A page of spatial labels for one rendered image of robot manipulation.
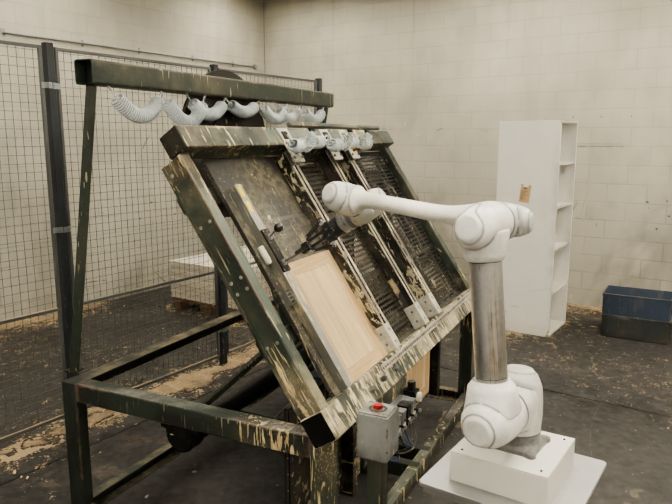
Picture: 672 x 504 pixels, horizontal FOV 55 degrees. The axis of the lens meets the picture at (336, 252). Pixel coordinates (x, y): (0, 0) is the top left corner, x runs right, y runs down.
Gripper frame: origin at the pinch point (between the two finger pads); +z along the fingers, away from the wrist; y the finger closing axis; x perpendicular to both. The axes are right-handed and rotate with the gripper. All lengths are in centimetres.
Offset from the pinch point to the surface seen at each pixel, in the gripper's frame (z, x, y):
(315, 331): 12.9, -1.8, 31.1
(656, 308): -56, 424, 169
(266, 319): 13.5, -26.4, 18.3
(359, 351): 15, 25, 48
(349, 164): 11, 114, -42
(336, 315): 14.9, 22.9, 29.6
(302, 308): 12.9, -1.9, 20.5
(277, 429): 34, -26, 56
